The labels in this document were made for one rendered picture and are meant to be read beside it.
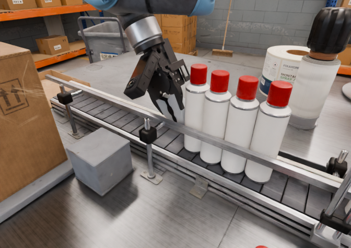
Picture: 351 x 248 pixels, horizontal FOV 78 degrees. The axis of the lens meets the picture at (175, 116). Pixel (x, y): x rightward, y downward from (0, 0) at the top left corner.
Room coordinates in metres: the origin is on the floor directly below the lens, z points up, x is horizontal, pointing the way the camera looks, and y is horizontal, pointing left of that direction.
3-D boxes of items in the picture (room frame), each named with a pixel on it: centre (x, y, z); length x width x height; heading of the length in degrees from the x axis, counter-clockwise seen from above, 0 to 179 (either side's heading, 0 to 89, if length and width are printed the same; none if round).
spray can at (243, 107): (0.35, -0.13, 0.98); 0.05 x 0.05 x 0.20
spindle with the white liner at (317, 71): (0.53, -0.36, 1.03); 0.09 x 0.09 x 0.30
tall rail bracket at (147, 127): (0.38, 0.05, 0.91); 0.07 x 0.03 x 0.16; 146
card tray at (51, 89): (0.82, 0.56, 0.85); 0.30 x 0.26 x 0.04; 56
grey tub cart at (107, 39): (2.70, 0.69, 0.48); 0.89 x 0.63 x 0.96; 172
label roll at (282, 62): (0.73, -0.42, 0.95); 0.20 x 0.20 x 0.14
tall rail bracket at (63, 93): (0.55, 0.29, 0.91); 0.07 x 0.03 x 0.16; 146
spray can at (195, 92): (0.41, -0.05, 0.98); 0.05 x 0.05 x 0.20
